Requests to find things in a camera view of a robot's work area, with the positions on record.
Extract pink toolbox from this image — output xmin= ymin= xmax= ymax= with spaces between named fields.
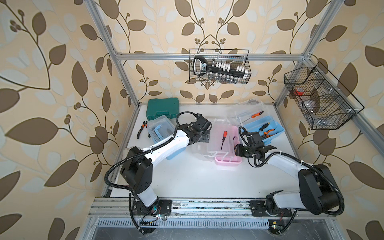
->
xmin=196 ymin=119 xmax=242 ymax=167

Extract light blue toolbox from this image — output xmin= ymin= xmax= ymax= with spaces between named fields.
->
xmin=229 ymin=99 xmax=285 ymax=145

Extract blue clear-lid toolbox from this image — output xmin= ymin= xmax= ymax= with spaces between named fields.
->
xmin=147 ymin=116 xmax=175 ymax=144

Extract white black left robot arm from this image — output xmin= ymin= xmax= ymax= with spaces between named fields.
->
xmin=104 ymin=111 xmax=213 ymax=210

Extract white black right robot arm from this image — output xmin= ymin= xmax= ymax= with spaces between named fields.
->
xmin=235 ymin=127 xmax=345 ymax=216

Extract orange black needle-nose pliers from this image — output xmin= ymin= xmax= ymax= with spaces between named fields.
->
xmin=262 ymin=129 xmax=275 ymax=139

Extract black yellow long screwdriver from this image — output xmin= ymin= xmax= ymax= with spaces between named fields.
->
xmin=259 ymin=123 xmax=270 ymax=132

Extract small red screwdriver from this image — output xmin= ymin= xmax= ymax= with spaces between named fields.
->
xmin=221 ymin=131 xmax=228 ymax=150

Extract green plastic tool case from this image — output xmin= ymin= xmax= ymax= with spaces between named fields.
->
xmin=146 ymin=98 xmax=180 ymax=121

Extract orange black cutting pliers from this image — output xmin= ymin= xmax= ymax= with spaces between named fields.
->
xmin=137 ymin=121 xmax=148 ymax=139

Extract black socket wrench set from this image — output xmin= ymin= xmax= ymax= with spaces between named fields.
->
xmin=189 ymin=54 xmax=252 ymax=81

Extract red tape roll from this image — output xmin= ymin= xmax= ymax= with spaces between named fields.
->
xmin=293 ymin=87 xmax=306 ymax=97

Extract orange handled flat screwdriver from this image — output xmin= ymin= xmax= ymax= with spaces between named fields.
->
xmin=243 ymin=111 xmax=264 ymax=123

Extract black wire basket centre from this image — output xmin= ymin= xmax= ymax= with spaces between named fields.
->
xmin=189 ymin=48 xmax=252 ymax=85

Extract black wire basket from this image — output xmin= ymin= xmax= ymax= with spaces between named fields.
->
xmin=189 ymin=48 xmax=252 ymax=85
xmin=284 ymin=62 xmax=365 ymax=130

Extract black wire basket right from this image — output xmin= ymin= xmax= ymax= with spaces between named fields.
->
xmin=284 ymin=62 xmax=365 ymax=130

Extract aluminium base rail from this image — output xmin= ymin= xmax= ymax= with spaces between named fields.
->
xmin=88 ymin=198 xmax=336 ymax=230

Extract aluminium frame post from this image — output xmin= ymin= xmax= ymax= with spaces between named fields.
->
xmin=85 ymin=0 xmax=140 ymax=109

